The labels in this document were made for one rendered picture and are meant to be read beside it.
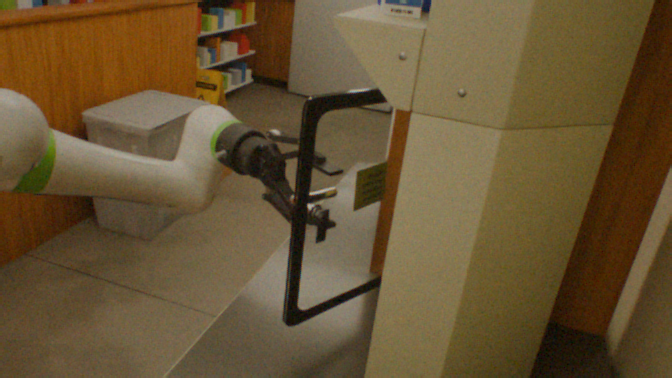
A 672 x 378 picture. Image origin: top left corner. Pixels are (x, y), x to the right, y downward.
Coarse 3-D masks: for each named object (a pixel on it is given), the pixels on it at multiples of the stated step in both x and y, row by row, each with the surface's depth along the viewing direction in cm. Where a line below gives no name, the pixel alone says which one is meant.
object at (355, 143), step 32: (320, 96) 79; (320, 128) 82; (352, 128) 86; (384, 128) 92; (320, 160) 84; (352, 160) 89; (384, 160) 95; (320, 192) 87; (352, 192) 92; (384, 192) 99; (352, 224) 96; (384, 224) 102; (288, 256) 89; (320, 256) 93; (352, 256) 99; (384, 256) 106; (288, 288) 91; (320, 288) 96; (352, 288) 103
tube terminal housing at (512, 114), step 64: (448, 0) 63; (512, 0) 61; (576, 0) 63; (640, 0) 67; (448, 64) 66; (512, 64) 63; (576, 64) 67; (448, 128) 68; (512, 128) 67; (576, 128) 72; (448, 192) 71; (512, 192) 72; (576, 192) 78; (448, 256) 75; (512, 256) 77; (384, 320) 82; (448, 320) 78; (512, 320) 84
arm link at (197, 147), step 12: (204, 108) 114; (216, 108) 114; (192, 120) 113; (204, 120) 112; (216, 120) 111; (228, 120) 111; (192, 132) 112; (204, 132) 111; (216, 132) 109; (180, 144) 115; (192, 144) 113; (204, 144) 111; (180, 156) 114; (192, 156) 113; (204, 156) 113; (204, 168) 114; (216, 168) 115
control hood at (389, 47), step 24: (336, 24) 69; (360, 24) 68; (384, 24) 67; (408, 24) 68; (360, 48) 69; (384, 48) 68; (408, 48) 67; (384, 72) 69; (408, 72) 68; (408, 96) 69
